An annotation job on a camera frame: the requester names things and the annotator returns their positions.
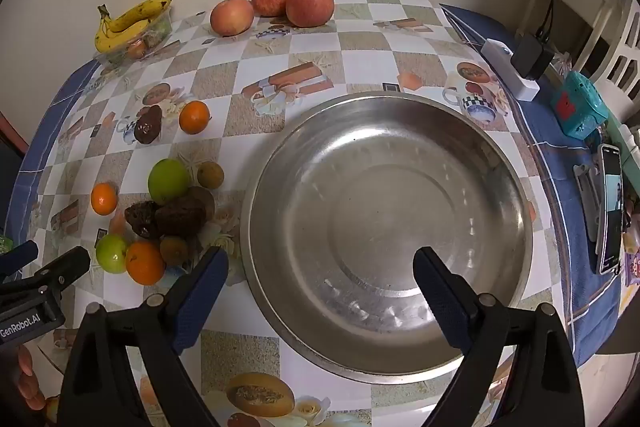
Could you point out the checkered printed tablecloth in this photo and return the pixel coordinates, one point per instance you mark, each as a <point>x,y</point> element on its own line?
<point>350,52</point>

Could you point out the white chair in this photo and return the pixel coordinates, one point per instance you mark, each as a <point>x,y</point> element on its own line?
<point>600,32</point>

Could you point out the stainless steel basin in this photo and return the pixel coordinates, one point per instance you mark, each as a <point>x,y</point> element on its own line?
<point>380,207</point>

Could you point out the smartphone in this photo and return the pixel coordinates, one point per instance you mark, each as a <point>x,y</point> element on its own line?
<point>611,207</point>

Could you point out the clear plastic container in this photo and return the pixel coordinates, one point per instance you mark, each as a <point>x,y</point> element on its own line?
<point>152,38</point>

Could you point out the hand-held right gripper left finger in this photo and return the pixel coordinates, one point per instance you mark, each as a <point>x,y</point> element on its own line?
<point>200,302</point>

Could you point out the teal toy box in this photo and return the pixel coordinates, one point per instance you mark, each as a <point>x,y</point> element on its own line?
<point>580,107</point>

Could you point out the small orange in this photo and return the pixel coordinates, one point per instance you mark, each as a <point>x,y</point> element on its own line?
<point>103,198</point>

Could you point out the small green apple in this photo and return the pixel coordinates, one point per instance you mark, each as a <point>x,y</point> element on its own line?
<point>111,253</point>

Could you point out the large green apple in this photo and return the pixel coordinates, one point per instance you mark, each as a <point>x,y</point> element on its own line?
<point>168,181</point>

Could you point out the brown kiwi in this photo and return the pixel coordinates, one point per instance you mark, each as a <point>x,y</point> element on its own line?
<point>173,250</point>

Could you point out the yellow banana bunch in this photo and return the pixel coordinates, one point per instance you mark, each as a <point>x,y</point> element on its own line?
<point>125,24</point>

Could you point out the pale peach apple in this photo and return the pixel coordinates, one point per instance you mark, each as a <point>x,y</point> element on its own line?
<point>231,16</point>

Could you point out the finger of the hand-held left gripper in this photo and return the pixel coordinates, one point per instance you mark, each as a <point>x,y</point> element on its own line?
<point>65,268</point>
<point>22,257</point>

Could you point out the grey phone stand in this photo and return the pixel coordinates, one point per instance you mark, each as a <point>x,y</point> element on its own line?
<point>587,202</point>

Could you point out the white power strip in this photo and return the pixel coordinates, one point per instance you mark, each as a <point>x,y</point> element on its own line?
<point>510,69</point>

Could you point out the small brown longan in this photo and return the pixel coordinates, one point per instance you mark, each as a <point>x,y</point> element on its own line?
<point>210,174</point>

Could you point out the person's left hand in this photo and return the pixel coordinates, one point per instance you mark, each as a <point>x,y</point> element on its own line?
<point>27,369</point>

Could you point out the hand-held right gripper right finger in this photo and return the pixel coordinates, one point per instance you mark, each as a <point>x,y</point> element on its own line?
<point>440,302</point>

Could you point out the dark wooden furniture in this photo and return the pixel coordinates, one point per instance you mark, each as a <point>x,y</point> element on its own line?
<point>7,167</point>

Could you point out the black power adapter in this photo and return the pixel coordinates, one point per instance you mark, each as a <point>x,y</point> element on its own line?
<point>532,57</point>

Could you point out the dark brown lump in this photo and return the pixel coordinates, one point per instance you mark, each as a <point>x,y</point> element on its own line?
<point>181,216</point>
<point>141,218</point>
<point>148,124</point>

